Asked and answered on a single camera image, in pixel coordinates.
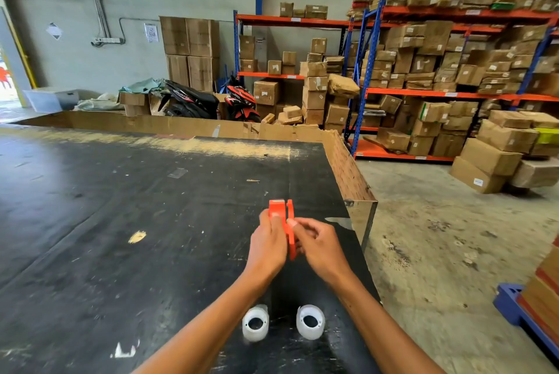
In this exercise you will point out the person's right hand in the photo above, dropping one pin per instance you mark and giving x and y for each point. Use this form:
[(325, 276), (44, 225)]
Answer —
[(321, 251)]

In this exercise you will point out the person's left hand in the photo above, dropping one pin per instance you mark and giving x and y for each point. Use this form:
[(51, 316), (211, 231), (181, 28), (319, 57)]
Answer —
[(266, 251)]

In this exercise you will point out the person's right thumb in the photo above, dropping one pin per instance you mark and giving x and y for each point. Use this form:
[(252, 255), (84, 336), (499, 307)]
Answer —
[(295, 226)]

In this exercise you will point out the person's left thumb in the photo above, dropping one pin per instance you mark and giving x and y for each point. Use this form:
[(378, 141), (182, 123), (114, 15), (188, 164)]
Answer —
[(277, 222)]

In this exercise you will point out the orange tape dispenser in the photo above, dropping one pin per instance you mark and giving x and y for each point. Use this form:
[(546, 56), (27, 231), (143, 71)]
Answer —
[(288, 212)]

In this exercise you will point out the person's right forearm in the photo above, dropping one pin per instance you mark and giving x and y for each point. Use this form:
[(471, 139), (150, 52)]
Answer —
[(384, 330)]

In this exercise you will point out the person's left forearm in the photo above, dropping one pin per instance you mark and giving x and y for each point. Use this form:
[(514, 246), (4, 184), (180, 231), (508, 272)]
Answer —
[(209, 330)]

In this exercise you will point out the white tape roll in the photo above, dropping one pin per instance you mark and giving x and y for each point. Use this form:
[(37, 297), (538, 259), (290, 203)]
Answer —
[(310, 322), (255, 323)]

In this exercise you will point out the red and black motor scooter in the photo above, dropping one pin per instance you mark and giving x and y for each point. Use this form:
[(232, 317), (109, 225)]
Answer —
[(240, 103)]

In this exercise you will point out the cardboard table border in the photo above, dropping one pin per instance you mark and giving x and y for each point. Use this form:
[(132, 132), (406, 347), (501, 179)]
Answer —
[(183, 124)]

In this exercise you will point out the pile of small cardboard boxes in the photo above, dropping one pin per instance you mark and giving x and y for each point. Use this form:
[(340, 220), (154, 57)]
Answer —
[(312, 89)]

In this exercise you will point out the large brown cardboard box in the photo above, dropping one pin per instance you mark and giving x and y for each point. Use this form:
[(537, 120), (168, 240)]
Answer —
[(203, 73), (178, 70), (203, 37), (174, 35)]

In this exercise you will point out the open brown carton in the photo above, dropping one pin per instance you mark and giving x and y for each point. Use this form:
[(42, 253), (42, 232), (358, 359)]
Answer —
[(135, 103)]

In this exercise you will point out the green tarpaulin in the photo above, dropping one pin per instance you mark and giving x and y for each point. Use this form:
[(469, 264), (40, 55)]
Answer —
[(142, 86)]

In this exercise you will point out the narrow orange blue shelf rack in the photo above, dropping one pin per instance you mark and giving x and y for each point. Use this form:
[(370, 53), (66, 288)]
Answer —
[(279, 20)]

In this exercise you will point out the wide orange blue shelf rack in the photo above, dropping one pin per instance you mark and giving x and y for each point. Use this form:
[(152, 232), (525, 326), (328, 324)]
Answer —
[(458, 95)]

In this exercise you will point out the heap of big brown parcels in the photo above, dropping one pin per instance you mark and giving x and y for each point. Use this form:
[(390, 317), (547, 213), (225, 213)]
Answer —
[(493, 155)]

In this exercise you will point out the white sack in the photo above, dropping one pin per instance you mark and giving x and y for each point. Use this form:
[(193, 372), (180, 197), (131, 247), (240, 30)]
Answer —
[(98, 103)]

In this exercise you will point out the pile of shelved brown parcels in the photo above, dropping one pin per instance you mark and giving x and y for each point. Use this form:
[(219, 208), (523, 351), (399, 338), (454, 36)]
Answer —
[(436, 59)]

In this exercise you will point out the white paper notice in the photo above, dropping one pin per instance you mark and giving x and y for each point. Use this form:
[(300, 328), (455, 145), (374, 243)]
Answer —
[(151, 33)]

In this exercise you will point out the blue plastic pallet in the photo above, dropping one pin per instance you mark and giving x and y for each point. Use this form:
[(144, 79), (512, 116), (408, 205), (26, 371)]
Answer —
[(509, 304)]

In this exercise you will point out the white plastic storage tub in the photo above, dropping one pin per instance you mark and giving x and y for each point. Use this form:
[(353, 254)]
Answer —
[(50, 99)]

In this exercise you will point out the stack of boxes with red bands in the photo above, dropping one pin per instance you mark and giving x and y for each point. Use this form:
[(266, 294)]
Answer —
[(546, 295)]

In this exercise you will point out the yellow green box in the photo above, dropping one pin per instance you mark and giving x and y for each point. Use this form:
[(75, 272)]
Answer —
[(548, 136)]

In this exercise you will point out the red plastic chair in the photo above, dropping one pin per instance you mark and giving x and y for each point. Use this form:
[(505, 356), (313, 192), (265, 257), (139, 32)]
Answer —
[(4, 76)]

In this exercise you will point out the white wall socket strip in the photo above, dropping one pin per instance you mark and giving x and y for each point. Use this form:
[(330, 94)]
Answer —
[(106, 40)]

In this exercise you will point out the diamond shaped wall sign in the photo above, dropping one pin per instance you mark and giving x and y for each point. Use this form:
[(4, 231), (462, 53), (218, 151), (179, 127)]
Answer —
[(54, 31)]

